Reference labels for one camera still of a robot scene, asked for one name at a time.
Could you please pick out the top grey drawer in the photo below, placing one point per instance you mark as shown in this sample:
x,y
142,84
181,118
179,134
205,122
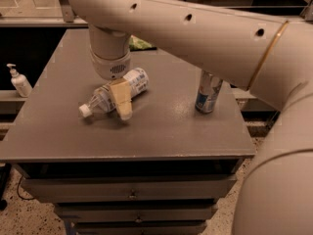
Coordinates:
x,y
88,190

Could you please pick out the white pump dispenser bottle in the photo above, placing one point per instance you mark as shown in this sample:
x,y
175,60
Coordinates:
x,y
19,81

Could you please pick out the grey drawer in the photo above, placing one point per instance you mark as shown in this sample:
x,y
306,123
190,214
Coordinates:
x,y
144,228
88,190
140,212

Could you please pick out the bottom grey drawer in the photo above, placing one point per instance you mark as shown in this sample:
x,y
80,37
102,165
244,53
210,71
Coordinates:
x,y
144,228

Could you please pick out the green chip bag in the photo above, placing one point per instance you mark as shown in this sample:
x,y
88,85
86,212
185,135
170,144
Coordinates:
x,y
137,44

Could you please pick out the grey drawer cabinet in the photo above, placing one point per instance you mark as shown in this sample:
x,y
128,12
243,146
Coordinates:
x,y
166,135

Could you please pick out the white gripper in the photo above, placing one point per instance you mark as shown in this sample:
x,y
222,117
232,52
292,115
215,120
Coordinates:
x,y
109,68

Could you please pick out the blue label plastic water bottle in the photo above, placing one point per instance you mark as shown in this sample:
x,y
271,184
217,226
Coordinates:
x,y
101,100

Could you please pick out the middle grey drawer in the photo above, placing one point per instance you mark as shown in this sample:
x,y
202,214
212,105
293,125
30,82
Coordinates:
x,y
140,212

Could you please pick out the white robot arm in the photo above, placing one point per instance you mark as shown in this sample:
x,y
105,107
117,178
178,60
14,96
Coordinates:
x,y
268,56

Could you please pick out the silver blue drink can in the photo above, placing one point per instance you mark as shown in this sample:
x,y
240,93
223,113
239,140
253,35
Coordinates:
x,y
208,92

